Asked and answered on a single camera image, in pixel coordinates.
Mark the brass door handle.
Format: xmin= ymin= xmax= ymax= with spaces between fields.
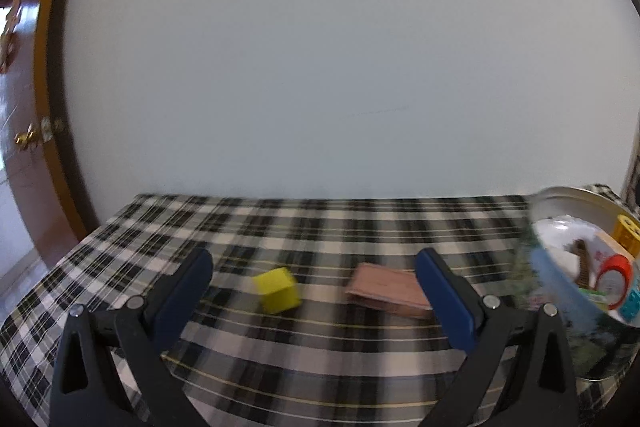
xmin=14 ymin=124 xmax=41 ymax=152

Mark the yellow face toy brick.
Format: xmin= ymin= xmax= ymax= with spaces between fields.
xmin=612 ymin=213 xmax=640 ymax=258

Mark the green white floss packet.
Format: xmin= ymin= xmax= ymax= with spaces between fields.
xmin=580 ymin=288 xmax=608 ymax=312

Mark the black white plaid tablecloth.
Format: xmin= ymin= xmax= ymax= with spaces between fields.
xmin=0 ymin=183 xmax=640 ymax=427

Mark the pink brown case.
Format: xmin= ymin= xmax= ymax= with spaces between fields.
xmin=345 ymin=262 xmax=432 ymax=319

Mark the round metal tin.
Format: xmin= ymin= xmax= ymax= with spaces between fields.
xmin=510 ymin=186 xmax=639 ymax=381

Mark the dark brown stick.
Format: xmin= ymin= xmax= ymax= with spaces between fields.
xmin=572 ymin=239 xmax=591 ymax=289

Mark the brown wooden door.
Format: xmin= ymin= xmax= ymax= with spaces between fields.
xmin=1 ymin=0 xmax=87 ymax=268

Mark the small yellow cube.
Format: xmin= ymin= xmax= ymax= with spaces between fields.
xmin=252 ymin=268 xmax=302 ymax=314

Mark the white rectangular paper box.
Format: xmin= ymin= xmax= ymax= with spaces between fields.
xmin=592 ymin=231 xmax=634 ymax=261

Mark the cyan bear toy brick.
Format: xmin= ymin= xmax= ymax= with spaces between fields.
xmin=617 ymin=288 xmax=640 ymax=323

